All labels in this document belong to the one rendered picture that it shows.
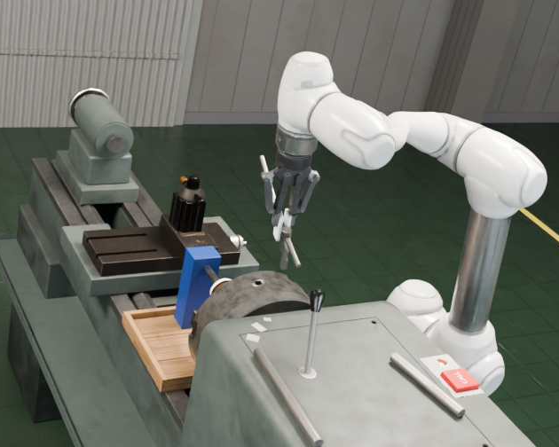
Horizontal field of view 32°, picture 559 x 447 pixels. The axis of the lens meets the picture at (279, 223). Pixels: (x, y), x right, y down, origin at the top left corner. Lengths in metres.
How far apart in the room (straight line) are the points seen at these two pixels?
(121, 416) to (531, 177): 1.36
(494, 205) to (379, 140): 0.56
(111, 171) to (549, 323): 2.60
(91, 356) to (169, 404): 0.68
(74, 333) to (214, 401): 1.18
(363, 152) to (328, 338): 0.46
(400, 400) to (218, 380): 0.38
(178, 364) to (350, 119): 0.95
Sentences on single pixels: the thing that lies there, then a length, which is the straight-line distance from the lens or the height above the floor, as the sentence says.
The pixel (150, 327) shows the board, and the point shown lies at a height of 0.89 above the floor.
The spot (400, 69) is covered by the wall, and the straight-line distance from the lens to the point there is 6.80.
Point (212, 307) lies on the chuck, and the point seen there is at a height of 1.17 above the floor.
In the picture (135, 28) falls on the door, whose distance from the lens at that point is 5.78.
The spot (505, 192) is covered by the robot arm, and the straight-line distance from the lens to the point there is 2.29.
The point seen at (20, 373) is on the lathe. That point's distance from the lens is 3.76.
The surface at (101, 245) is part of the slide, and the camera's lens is 2.82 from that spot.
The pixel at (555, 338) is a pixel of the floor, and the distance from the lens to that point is 4.94.
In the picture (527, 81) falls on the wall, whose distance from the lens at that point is 7.55.
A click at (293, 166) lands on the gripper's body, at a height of 1.58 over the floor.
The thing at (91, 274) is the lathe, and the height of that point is 0.93.
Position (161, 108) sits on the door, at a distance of 6.04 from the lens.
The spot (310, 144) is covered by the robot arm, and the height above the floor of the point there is 1.63.
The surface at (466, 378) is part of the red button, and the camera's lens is 2.09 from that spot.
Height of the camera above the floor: 2.41
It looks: 28 degrees down
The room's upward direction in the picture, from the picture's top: 13 degrees clockwise
